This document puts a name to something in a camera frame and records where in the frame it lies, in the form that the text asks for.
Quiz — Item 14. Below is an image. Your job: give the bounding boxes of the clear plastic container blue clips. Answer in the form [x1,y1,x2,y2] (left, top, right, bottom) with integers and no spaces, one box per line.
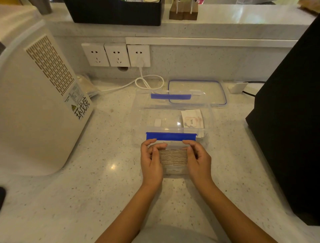
[135,90,216,176]

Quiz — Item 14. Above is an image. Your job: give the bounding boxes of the black storage box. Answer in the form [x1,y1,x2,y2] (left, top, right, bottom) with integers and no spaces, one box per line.
[63,0,163,27]

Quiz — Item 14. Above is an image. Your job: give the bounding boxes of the person's left forearm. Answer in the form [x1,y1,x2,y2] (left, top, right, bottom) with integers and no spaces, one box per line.
[95,181,164,243]

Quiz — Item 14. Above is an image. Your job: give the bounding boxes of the white card with pink print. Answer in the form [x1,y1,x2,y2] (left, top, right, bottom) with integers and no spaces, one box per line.
[181,109,206,129]

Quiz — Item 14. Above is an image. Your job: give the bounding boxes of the person's right forearm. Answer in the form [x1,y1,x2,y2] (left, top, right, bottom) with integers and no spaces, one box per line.
[193,180,277,243]

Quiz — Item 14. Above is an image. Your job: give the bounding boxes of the clear lid with blue rim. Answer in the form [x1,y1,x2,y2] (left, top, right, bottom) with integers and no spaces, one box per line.
[168,79,227,109]

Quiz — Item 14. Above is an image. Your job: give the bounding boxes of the large white vented appliance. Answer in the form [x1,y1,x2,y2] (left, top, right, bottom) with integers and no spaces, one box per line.
[0,5,95,176]

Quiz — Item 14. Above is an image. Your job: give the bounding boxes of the white cable trunking strip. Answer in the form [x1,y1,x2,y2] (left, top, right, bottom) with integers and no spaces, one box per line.
[125,37,299,48]

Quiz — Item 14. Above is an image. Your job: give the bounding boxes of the person's right hand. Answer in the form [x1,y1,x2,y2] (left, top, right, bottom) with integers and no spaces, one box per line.
[182,140,213,187]

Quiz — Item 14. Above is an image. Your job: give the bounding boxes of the large black appliance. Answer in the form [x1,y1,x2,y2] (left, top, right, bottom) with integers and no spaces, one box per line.
[245,15,320,226]

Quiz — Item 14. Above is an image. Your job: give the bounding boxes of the metal cylinder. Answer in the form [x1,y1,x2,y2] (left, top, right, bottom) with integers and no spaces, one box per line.
[37,0,53,15]

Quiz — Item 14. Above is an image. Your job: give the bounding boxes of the black cable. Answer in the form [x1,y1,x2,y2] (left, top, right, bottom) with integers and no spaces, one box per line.
[241,81,266,97]

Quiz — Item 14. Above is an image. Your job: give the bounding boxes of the brown wooden holder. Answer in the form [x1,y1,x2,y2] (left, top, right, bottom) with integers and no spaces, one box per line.
[169,2,199,21]

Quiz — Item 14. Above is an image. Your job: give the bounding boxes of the small white adapter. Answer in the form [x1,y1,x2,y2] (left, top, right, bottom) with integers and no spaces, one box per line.
[228,82,248,94]

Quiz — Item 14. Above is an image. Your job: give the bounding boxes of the person's left hand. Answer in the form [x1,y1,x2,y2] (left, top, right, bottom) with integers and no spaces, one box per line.
[140,139,168,188]

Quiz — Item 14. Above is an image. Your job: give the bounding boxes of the white wall socket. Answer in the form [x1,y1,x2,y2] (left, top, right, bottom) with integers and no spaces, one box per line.
[81,43,110,67]
[127,44,151,67]
[104,43,131,67]

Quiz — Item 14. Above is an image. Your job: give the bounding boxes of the person's grey clothing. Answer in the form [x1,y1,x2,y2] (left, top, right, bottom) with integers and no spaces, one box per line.
[132,224,218,243]

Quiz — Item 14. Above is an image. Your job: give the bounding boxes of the white plug with cable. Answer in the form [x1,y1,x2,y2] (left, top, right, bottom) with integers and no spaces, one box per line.
[96,56,165,92]

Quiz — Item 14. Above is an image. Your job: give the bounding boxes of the stack of brown-edged paper packets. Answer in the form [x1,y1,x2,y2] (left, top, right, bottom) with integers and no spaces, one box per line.
[150,149,189,167]

